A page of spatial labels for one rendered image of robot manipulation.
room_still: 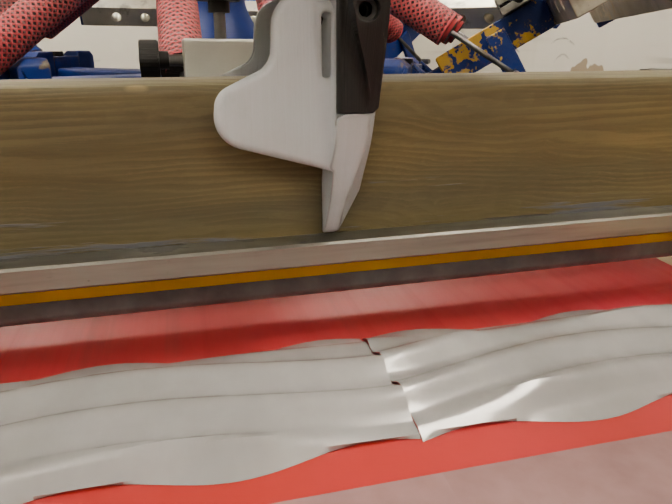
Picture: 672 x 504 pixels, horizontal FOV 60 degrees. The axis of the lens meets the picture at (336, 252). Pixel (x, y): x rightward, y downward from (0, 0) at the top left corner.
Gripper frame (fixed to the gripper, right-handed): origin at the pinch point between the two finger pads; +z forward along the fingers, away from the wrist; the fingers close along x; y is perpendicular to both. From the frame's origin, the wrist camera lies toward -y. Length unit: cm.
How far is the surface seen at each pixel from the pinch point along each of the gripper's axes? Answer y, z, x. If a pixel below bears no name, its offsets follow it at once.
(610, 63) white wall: -201, 2, -232
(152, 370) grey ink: 8.3, 5.2, 5.4
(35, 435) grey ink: 11.7, 5.4, 8.1
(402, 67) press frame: -26, -3, -61
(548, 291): -11.5, 5.8, 0.8
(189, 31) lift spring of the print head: 4.8, -7.0, -47.5
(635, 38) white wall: -201, -10, -218
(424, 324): -3.6, 5.9, 2.8
